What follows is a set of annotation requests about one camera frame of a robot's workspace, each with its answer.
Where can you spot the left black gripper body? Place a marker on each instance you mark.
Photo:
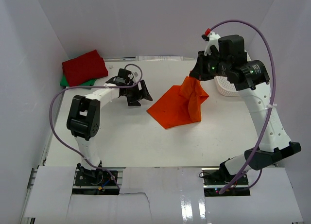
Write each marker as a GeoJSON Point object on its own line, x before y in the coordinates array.
{"type": "Point", "coordinates": [132, 92]}

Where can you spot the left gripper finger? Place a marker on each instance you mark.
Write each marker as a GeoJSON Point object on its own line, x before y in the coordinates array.
{"type": "Point", "coordinates": [144, 91]}
{"type": "Point", "coordinates": [133, 102]}

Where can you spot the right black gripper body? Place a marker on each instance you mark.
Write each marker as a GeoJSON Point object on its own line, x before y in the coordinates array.
{"type": "Point", "coordinates": [214, 66]}

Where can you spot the orange t shirt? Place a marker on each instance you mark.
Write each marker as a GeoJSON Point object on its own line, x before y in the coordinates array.
{"type": "Point", "coordinates": [180, 105]}

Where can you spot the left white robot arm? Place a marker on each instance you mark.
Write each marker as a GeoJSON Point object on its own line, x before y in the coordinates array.
{"type": "Point", "coordinates": [84, 115]}

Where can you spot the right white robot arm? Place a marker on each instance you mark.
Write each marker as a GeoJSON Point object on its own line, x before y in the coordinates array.
{"type": "Point", "coordinates": [226, 57]}

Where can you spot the white perforated plastic basket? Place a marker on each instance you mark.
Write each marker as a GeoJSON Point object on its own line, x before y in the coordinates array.
{"type": "Point", "coordinates": [224, 87]}

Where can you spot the paper strip at back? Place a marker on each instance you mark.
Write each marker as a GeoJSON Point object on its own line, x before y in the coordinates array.
{"type": "Point", "coordinates": [159, 58]}

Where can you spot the red folded t shirt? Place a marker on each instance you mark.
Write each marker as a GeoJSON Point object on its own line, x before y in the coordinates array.
{"type": "Point", "coordinates": [83, 70]}

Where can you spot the white paper sheet front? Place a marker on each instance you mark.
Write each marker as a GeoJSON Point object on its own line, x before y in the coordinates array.
{"type": "Point", "coordinates": [161, 196]}

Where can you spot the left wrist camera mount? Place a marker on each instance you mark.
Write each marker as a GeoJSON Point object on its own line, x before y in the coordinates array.
{"type": "Point", "coordinates": [124, 78]}

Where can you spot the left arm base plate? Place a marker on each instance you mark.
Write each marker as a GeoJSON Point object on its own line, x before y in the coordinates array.
{"type": "Point", "coordinates": [96, 182]}

